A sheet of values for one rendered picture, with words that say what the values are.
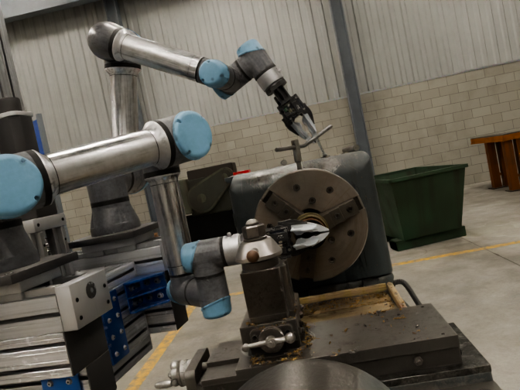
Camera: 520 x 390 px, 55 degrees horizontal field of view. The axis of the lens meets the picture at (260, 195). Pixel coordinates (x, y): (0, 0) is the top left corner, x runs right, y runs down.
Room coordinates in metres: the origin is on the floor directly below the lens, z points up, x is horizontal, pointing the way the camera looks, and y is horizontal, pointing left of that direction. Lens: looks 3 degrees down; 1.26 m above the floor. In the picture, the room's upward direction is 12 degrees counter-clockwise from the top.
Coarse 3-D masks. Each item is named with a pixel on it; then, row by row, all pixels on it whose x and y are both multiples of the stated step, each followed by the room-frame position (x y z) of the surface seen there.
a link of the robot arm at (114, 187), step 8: (120, 176) 1.53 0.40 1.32; (128, 176) 1.58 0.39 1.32; (96, 184) 1.49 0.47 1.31; (104, 184) 1.49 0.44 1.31; (112, 184) 1.50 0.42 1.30; (120, 184) 1.52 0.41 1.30; (128, 184) 1.58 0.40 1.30; (88, 192) 1.52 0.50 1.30; (96, 192) 1.50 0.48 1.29; (104, 192) 1.49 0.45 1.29; (112, 192) 1.50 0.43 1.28; (120, 192) 1.52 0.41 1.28; (96, 200) 1.50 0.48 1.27
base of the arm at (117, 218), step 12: (96, 204) 1.50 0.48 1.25; (108, 204) 1.49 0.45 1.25; (120, 204) 1.51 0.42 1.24; (96, 216) 1.50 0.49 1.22; (108, 216) 1.49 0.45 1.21; (120, 216) 1.50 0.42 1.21; (132, 216) 1.52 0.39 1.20; (96, 228) 1.49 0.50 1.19; (108, 228) 1.48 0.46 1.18; (120, 228) 1.48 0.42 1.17; (132, 228) 1.51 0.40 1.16
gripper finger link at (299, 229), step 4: (296, 224) 1.22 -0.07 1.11; (300, 224) 1.22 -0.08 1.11; (304, 224) 1.22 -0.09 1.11; (308, 224) 1.22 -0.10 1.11; (312, 224) 1.22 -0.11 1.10; (316, 224) 1.22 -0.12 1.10; (292, 228) 1.22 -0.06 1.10; (296, 228) 1.21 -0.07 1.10; (300, 228) 1.20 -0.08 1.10; (304, 228) 1.19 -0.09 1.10; (308, 228) 1.18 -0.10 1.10; (312, 228) 1.18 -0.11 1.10; (316, 228) 1.21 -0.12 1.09; (320, 228) 1.21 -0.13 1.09; (324, 228) 1.21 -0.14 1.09; (296, 232) 1.22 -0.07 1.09; (300, 232) 1.22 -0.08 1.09; (304, 232) 1.22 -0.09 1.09; (312, 232) 1.22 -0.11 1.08
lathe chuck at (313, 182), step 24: (312, 168) 1.44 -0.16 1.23; (288, 192) 1.38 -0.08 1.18; (312, 192) 1.38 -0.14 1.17; (336, 192) 1.37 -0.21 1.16; (264, 216) 1.39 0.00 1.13; (360, 216) 1.36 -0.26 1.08; (336, 240) 1.37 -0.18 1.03; (360, 240) 1.37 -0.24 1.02; (288, 264) 1.39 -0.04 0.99; (336, 264) 1.37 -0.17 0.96
